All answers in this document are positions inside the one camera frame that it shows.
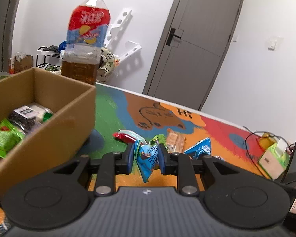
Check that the green tissue box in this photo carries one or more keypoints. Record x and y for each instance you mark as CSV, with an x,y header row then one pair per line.
x,y
272,161

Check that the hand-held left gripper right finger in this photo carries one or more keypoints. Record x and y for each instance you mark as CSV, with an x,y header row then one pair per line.
x,y
162,160

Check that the blue snack packet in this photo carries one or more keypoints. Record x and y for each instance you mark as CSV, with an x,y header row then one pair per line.
x,y
145,160
199,149

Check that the small white wall switch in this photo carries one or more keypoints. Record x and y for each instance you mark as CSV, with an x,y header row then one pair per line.
x,y
235,37

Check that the small brown carton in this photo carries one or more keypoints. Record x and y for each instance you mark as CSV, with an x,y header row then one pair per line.
x,y
21,64

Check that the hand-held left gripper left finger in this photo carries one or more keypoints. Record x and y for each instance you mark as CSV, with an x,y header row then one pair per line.
x,y
130,158

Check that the yellow packet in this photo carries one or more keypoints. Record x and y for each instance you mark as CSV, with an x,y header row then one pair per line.
x,y
266,140

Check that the red white snack packet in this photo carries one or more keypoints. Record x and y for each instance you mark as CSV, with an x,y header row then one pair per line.
x,y
127,135

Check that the black metal shoe rack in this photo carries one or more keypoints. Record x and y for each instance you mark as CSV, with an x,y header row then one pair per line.
x,y
45,50

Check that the colourful cartoon table mat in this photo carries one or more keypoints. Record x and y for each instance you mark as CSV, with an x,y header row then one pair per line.
x,y
212,128

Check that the white perforated shelf board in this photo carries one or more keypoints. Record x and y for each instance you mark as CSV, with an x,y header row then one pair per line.
x,y
132,49
119,22

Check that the blue plastic bag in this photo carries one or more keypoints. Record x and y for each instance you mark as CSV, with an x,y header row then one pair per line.
x,y
62,45

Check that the orange cracker packet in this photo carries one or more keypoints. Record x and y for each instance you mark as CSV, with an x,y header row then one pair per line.
x,y
175,140

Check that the large cooking oil bottle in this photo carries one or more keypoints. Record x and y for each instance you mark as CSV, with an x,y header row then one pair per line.
x,y
85,29

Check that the large green snack packet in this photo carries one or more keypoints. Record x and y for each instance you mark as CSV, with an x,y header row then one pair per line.
x,y
5,138

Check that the black snack packet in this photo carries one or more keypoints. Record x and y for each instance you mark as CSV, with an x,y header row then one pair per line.
x,y
24,117

